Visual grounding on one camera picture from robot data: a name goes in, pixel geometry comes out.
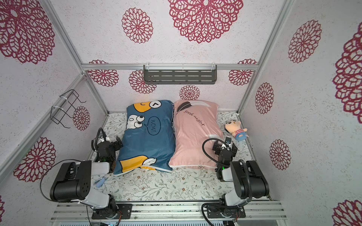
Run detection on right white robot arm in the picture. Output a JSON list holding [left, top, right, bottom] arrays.
[[211, 137, 270, 208]]

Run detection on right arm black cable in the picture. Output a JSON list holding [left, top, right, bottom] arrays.
[[202, 137, 227, 167]]

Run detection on floral bed sheet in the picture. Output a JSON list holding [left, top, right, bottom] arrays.
[[96, 112, 252, 201]]

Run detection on black wire wall rack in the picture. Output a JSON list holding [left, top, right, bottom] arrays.
[[49, 89, 86, 129]]

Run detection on blue cartoon pillow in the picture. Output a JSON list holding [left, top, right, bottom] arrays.
[[114, 100, 176, 175]]

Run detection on small blue clip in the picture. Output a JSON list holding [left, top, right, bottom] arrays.
[[94, 177, 107, 188]]

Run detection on grey wall shelf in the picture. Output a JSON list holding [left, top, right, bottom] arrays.
[[143, 65, 217, 85]]

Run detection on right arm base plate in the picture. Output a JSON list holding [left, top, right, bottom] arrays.
[[202, 203, 246, 219]]

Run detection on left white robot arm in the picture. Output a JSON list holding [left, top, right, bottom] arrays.
[[50, 137, 123, 219]]

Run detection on small plush doll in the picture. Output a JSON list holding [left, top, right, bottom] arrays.
[[224, 121, 248, 141]]

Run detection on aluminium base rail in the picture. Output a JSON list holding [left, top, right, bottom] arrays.
[[50, 200, 288, 224]]

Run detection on pink good night pillow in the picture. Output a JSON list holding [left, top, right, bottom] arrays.
[[169, 100, 223, 169]]

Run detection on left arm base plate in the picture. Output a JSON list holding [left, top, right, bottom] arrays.
[[91, 203, 133, 220]]

